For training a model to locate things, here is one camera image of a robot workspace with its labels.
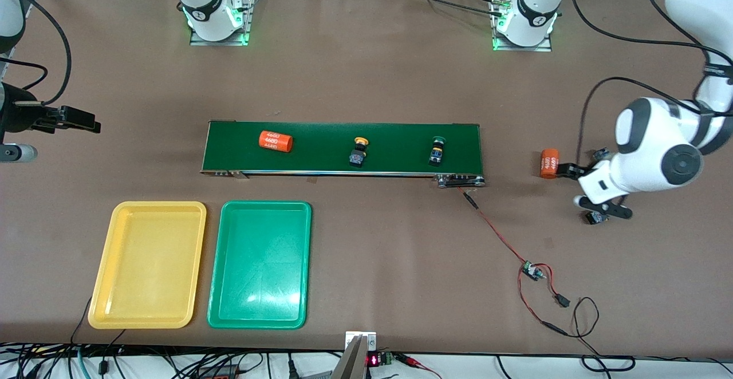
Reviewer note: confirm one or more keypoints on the green conveyor belt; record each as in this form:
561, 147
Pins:
320, 147

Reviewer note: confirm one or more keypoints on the orange cylinder printed 4680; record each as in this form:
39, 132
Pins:
550, 164
275, 141

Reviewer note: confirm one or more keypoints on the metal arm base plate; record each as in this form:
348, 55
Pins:
521, 48
220, 42

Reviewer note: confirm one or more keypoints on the green plastic tray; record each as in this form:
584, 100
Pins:
260, 264

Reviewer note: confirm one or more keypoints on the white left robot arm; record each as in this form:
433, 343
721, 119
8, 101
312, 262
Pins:
647, 138

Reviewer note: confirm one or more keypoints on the yellow plastic tray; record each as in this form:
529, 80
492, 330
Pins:
146, 264

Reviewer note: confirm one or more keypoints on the small green controller board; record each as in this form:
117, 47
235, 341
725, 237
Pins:
531, 270

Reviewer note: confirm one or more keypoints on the red clip lead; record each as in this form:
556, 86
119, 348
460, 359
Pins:
418, 363

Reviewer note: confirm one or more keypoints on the small metal bracket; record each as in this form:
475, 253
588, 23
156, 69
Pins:
350, 336

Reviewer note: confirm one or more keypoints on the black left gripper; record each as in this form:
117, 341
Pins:
579, 170

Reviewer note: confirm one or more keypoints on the red LED display module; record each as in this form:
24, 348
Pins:
373, 359

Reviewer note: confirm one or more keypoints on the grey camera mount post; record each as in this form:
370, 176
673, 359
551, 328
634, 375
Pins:
349, 367

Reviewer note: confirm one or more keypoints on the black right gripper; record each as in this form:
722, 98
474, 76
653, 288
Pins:
22, 117

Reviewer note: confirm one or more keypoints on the green capped push button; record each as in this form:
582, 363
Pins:
593, 218
437, 154

